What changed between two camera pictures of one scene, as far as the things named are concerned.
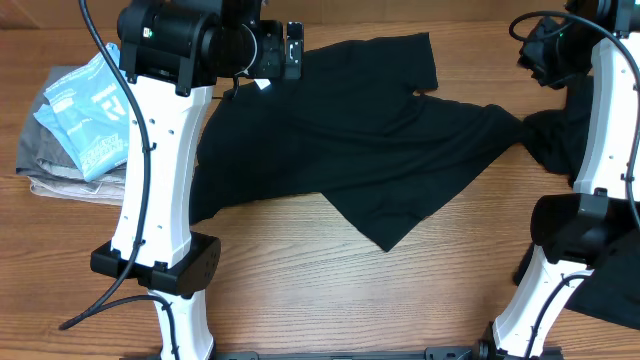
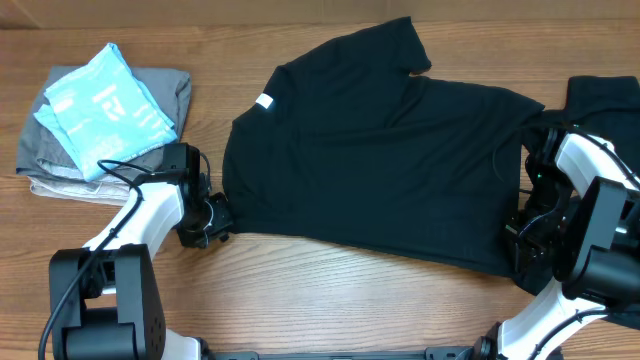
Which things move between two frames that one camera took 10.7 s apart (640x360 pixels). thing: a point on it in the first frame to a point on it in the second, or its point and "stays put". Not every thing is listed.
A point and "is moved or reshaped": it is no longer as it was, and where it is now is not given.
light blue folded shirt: (90, 113) stays put
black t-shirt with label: (350, 134) is moved or reshaped
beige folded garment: (105, 189) stays put
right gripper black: (531, 59) to (538, 244)
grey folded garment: (40, 152) stays put
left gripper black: (272, 65) to (193, 239)
